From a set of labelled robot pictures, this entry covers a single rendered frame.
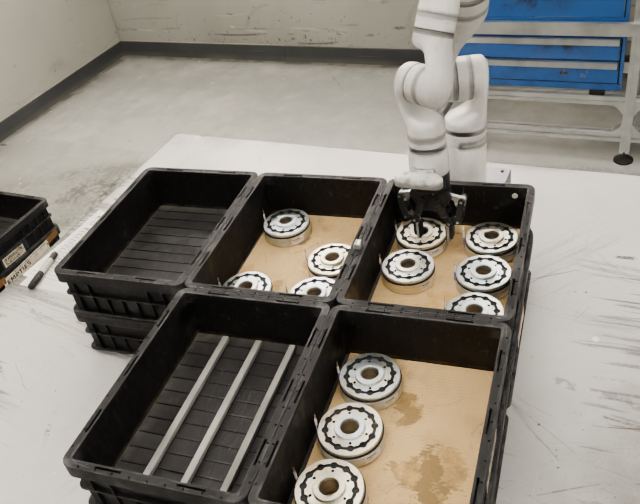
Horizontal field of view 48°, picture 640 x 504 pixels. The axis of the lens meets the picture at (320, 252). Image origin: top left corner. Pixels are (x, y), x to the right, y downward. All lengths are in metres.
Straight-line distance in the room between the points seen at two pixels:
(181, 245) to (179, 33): 3.48
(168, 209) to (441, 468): 0.98
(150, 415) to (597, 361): 0.82
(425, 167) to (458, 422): 0.46
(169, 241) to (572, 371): 0.90
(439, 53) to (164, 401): 0.76
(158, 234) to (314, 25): 2.95
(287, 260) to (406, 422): 0.50
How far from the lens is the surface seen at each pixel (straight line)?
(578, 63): 3.18
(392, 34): 4.32
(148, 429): 1.28
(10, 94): 4.69
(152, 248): 1.68
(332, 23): 4.44
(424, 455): 1.14
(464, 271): 1.39
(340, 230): 1.58
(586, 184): 1.92
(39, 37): 4.86
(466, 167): 1.62
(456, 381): 1.23
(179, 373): 1.35
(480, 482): 0.99
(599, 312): 1.55
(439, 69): 1.27
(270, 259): 1.54
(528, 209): 1.43
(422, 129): 1.31
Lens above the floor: 1.75
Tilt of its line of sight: 37 degrees down
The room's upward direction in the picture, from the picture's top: 11 degrees counter-clockwise
